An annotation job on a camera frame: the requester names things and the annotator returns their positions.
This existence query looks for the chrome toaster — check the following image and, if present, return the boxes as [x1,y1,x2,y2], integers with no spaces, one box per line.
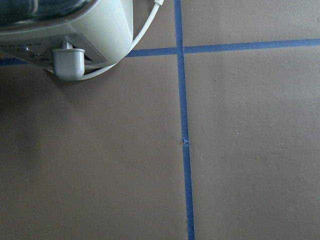
[0,0,134,72]

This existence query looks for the white toaster cord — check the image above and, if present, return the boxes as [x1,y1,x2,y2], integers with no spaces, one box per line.
[82,0,165,81]

